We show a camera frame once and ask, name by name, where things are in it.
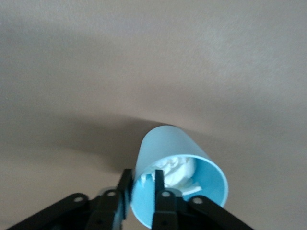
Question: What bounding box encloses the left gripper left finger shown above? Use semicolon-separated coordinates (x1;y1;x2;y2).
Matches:
4;168;134;230

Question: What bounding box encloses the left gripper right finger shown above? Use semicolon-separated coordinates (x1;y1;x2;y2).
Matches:
152;169;255;230

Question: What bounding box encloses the light blue plastic cup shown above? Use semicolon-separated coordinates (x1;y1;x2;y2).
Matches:
129;124;230;230

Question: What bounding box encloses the crumpled white tissue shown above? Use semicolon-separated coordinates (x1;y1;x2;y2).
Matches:
140;155;202;196

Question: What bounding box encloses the brown table cloth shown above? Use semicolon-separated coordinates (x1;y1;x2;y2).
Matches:
0;0;307;230

